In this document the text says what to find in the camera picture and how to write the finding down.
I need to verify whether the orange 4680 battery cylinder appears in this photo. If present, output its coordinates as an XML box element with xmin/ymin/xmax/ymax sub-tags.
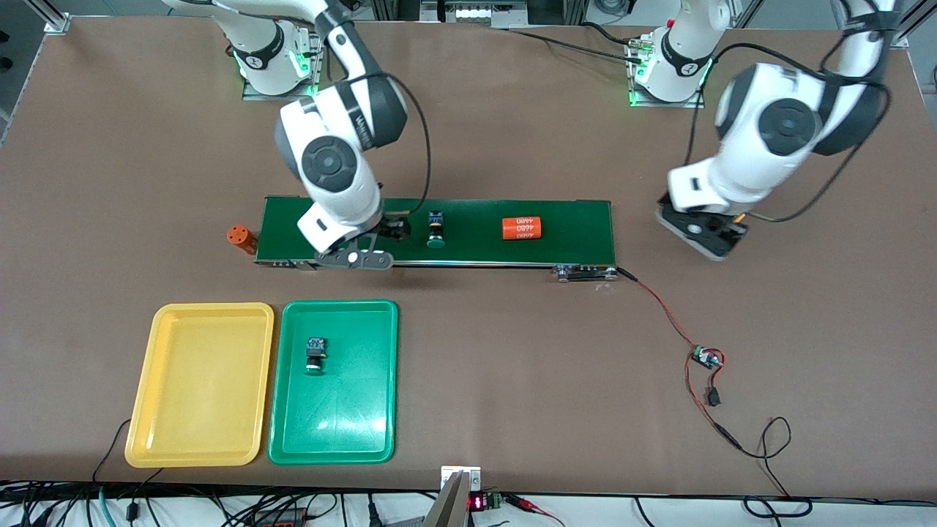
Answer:
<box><xmin>226</xmin><ymin>224</ymin><xmax>258</xmax><ymax>257</ymax></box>
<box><xmin>501</xmin><ymin>216</ymin><xmax>545</xmax><ymax>242</ymax></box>

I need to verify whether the green conveyor belt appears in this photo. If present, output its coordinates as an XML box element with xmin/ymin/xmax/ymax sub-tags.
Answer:
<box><xmin>253</xmin><ymin>195</ymin><xmax>619</xmax><ymax>283</ymax></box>

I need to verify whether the green plastic tray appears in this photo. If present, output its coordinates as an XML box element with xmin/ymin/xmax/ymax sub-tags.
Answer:
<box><xmin>268</xmin><ymin>299</ymin><xmax>400</xmax><ymax>466</ymax></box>

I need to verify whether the silver control box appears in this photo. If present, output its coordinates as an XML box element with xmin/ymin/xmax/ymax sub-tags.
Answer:
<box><xmin>419</xmin><ymin>0</ymin><xmax>529</xmax><ymax>24</ymax></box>

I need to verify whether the yellow plastic tray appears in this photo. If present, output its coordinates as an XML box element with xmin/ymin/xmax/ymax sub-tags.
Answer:
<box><xmin>124</xmin><ymin>302</ymin><xmax>275</xmax><ymax>468</ymax></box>

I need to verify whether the red clip lead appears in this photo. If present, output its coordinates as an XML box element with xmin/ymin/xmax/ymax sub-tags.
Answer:
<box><xmin>507</xmin><ymin>495</ymin><xmax>566</xmax><ymax>527</ymax></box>

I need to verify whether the red and black power strip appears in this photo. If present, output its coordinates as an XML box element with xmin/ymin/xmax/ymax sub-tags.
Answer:
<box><xmin>245</xmin><ymin>507</ymin><xmax>312</xmax><ymax>527</ymax></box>

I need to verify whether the red and black wire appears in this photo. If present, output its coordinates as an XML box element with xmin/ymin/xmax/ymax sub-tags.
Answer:
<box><xmin>684</xmin><ymin>360</ymin><xmax>813</xmax><ymax>519</ymax></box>
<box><xmin>615</xmin><ymin>267</ymin><xmax>700</xmax><ymax>354</ymax></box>

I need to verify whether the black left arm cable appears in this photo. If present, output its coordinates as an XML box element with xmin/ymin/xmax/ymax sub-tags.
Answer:
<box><xmin>684</xmin><ymin>0</ymin><xmax>894</xmax><ymax>224</ymax></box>

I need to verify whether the black table cable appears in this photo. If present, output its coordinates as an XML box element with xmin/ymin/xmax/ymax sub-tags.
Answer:
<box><xmin>505</xmin><ymin>28</ymin><xmax>645</xmax><ymax>67</ymax></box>

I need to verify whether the aluminium frame profile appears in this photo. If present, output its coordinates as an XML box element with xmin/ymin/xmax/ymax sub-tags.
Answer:
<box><xmin>26</xmin><ymin>0</ymin><xmax>72</xmax><ymax>34</ymax></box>
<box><xmin>892</xmin><ymin>0</ymin><xmax>937</xmax><ymax>48</ymax></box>

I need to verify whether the grey metal camera stand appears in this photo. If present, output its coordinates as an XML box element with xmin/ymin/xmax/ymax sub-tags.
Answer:
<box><xmin>423</xmin><ymin>466</ymin><xmax>482</xmax><ymax>527</ymax></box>

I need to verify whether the thin black cable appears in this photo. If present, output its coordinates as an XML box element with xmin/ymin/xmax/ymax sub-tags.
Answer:
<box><xmin>93</xmin><ymin>419</ymin><xmax>132</xmax><ymax>484</ymax></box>

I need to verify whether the teal cable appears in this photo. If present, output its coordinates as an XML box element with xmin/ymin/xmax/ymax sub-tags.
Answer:
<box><xmin>94</xmin><ymin>486</ymin><xmax>119</xmax><ymax>527</ymax></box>

